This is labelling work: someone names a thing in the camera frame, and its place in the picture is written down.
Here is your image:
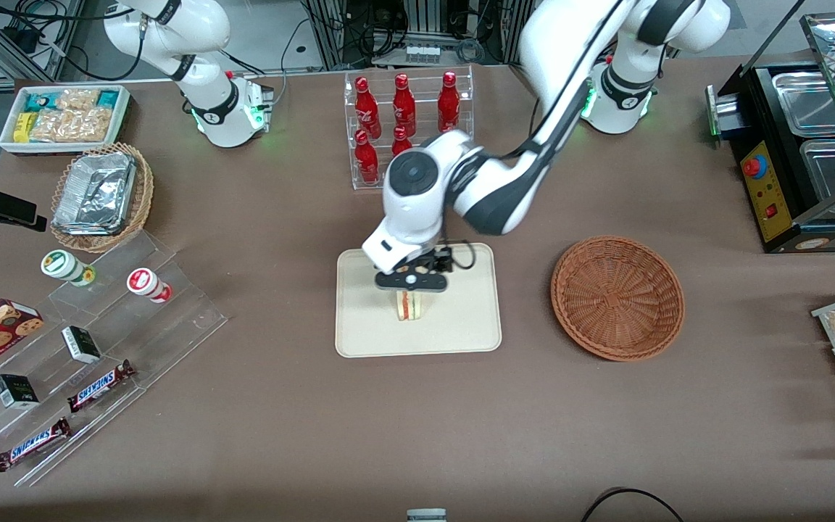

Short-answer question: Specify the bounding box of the light wicker basket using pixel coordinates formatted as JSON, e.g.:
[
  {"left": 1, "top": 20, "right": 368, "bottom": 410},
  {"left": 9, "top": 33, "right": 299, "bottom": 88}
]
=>
[{"left": 50, "top": 142, "right": 154, "bottom": 254}]

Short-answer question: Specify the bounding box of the green lid drink cup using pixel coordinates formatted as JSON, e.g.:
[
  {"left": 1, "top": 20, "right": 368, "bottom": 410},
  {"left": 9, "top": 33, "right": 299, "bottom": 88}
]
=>
[{"left": 41, "top": 249, "right": 96, "bottom": 287}]

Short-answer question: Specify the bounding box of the brown wicker basket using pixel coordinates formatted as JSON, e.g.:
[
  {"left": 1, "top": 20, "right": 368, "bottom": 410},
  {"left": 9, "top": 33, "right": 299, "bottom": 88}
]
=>
[{"left": 550, "top": 236, "right": 685, "bottom": 362}]

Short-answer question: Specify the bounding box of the white plastic snack bin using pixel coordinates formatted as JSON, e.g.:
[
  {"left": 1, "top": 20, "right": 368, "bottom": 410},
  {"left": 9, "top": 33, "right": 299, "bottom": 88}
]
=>
[{"left": 0, "top": 85, "right": 132, "bottom": 157}]

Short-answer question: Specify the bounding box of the cream plastic tray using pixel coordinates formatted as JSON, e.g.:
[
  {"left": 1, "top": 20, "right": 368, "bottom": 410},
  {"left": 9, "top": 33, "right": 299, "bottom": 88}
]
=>
[{"left": 335, "top": 243, "right": 502, "bottom": 359}]

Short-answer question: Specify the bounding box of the small clear cracker bag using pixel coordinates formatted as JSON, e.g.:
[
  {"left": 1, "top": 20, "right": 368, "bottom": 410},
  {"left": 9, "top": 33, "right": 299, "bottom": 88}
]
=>
[{"left": 55, "top": 88, "right": 103, "bottom": 112}]

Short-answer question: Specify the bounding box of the triangular sandwich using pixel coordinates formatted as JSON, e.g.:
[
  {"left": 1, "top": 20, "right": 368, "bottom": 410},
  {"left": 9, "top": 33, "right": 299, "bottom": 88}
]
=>
[{"left": 392, "top": 289, "right": 426, "bottom": 322}]

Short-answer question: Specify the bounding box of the silver foil container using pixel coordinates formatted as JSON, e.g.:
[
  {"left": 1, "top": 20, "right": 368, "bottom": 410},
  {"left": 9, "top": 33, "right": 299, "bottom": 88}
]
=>
[{"left": 52, "top": 152, "right": 137, "bottom": 236}]

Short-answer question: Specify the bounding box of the Snickers chocolate bar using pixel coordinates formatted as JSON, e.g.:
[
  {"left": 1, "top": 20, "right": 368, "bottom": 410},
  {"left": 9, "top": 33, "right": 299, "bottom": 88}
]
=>
[
  {"left": 67, "top": 360, "right": 136, "bottom": 414},
  {"left": 0, "top": 418, "right": 72, "bottom": 473}
]

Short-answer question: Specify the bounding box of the red lid drink cup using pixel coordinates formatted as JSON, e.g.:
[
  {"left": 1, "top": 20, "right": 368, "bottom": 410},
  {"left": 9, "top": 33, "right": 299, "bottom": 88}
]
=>
[{"left": 126, "top": 268, "right": 173, "bottom": 304}]

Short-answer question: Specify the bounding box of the clear acrylic bottle rack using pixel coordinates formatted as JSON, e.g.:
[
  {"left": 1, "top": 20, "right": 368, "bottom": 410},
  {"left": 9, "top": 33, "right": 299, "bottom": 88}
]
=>
[{"left": 344, "top": 65, "right": 475, "bottom": 191}]

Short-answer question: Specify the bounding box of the large clear cracker bag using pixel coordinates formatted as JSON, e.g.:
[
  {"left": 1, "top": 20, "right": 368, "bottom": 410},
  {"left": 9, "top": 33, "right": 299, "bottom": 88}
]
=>
[{"left": 29, "top": 107, "right": 115, "bottom": 143}]

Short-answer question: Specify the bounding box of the small black carton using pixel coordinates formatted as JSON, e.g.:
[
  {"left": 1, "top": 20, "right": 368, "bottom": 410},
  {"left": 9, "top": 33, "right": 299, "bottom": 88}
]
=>
[
  {"left": 61, "top": 326, "right": 102, "bottom": 365},
  {"left": 0, "top": 373, "right": 40, "bottom": 411}
]

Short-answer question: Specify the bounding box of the black looped cable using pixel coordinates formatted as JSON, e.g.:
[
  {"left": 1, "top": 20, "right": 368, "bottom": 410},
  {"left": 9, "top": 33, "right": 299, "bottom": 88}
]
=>
[{"left": 581, "top": 487, "right": 686, "bottom": 522}]

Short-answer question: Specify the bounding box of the black food warmer machine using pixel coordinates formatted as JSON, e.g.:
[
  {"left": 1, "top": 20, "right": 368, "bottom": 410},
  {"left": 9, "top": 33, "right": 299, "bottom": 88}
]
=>
[{"left": 705, "top": 11, "right": 835, "bottom": 254}]

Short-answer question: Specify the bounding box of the clear acrylic step display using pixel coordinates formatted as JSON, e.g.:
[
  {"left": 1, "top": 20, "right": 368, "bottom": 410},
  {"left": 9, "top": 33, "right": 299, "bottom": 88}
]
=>
[{"left": 0, "top": 231, "right": 228, "bottom": 488}]

